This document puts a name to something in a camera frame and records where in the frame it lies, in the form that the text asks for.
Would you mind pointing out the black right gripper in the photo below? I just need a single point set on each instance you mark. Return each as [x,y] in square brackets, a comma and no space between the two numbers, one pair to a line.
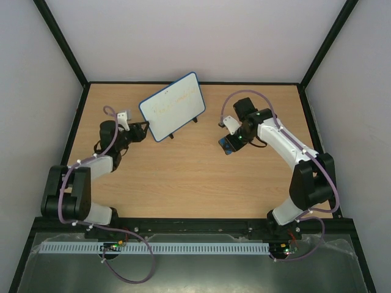
[233,142]

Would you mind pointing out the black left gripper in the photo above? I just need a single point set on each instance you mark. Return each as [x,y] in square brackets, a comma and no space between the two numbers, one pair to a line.
[138,135]

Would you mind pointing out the blue whiteboard eraser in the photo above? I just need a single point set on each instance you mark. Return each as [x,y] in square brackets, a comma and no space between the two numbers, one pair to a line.
[224,147]

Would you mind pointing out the blue framed whiteboard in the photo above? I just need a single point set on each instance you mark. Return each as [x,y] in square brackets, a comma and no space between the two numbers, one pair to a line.
[173,106]

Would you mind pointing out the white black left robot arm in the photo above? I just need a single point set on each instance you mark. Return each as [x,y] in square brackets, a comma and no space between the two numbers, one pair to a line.
[68,191]

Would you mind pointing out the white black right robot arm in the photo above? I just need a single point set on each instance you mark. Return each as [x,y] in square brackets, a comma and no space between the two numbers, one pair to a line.
[313,178]

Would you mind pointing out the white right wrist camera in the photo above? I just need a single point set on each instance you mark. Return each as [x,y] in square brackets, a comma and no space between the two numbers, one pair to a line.
[231,124]

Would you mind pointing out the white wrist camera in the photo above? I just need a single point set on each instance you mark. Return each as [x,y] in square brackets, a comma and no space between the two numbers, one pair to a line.
[123,117]
[231,124]

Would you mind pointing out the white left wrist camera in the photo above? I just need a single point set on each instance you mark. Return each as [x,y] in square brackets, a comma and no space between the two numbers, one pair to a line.
[123,117]

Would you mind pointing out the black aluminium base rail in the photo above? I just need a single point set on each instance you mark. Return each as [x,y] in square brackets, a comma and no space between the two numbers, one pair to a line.
[252,229]

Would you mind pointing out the grey slotted cable duct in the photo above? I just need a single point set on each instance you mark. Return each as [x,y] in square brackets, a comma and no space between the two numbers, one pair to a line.
[135,248]

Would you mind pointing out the black cage frame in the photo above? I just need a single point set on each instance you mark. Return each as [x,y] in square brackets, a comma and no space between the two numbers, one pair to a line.
[338,224]

